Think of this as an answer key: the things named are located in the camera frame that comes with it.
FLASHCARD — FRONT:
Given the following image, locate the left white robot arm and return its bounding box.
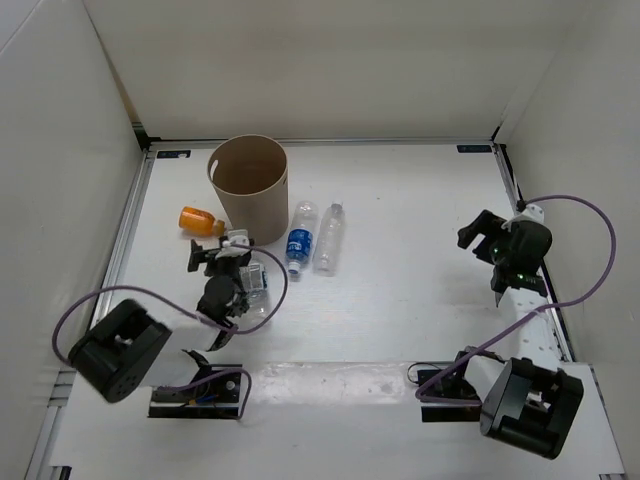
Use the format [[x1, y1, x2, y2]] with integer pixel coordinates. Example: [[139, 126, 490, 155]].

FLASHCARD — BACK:
[[52, 235, 254, 403]]

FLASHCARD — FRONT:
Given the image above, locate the right blue corner label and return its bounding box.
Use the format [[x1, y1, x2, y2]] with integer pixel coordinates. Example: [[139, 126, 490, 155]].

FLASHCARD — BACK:
[[456, 144, 493, 154]]

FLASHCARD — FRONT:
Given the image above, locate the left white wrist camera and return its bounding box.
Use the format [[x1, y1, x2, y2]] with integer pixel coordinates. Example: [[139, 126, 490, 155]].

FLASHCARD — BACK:
[[216, 229, 250, 259]]

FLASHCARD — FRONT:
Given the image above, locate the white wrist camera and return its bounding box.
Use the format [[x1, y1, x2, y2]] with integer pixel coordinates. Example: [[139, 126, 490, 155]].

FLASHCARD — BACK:
[[216, 229, 250, 259], [512, 200, 544, 224]]

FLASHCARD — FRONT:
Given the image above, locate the orange plastic bottle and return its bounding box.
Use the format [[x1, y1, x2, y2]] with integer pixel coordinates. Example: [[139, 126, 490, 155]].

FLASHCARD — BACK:
[[178, 206, 226, 237]]

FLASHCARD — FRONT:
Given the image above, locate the blue corner label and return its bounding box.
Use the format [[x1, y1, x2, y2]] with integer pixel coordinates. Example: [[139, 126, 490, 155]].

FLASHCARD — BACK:
[[456, 144, 493, 154], [156, 150, 191, 159]]

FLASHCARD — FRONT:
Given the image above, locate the clear white-label plastic bottle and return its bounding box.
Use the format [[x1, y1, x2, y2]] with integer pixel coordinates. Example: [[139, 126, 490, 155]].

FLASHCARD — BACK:
[[240, 260, 271, 319]]

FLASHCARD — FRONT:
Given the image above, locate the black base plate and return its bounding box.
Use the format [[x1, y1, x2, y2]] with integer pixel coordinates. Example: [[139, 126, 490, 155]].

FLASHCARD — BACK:
[[147, 365, 243, 420], [407, 362, 481, 424]]

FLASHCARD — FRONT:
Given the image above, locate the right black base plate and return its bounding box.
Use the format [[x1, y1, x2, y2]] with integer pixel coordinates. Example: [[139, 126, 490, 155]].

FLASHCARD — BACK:
[[407, 362, 481, 424]]

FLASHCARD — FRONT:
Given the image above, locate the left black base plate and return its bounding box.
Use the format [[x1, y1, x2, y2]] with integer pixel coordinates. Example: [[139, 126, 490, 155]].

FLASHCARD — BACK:
[[147, 365, 243, 420]]

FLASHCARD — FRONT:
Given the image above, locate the brown cylindrical bin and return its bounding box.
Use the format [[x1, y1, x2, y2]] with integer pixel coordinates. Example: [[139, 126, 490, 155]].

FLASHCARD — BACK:
[[206, 134, 289, 246]]

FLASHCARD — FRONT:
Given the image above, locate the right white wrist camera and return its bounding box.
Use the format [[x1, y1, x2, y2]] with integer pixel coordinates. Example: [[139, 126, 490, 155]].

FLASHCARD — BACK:
[[512, 200, 544, 224]]

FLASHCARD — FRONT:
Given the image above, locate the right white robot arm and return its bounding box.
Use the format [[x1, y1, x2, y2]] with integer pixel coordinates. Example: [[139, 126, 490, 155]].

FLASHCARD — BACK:
[[457, 205, 584, 460]]

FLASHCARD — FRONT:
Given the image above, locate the clear unlabelled plastic bottle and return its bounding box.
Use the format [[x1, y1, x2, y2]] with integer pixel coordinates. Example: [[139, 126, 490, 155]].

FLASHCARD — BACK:
[[313, 203, 345, 276]]

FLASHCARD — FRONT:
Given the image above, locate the left blue corner label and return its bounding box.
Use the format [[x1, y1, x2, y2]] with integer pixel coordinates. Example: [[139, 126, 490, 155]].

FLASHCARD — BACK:
[[156, 150, 191, 159]]

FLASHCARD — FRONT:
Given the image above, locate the blue label plastic bottle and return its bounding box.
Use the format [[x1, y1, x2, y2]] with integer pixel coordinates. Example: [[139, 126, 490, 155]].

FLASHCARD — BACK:
[[285, 201, 319, 276]]

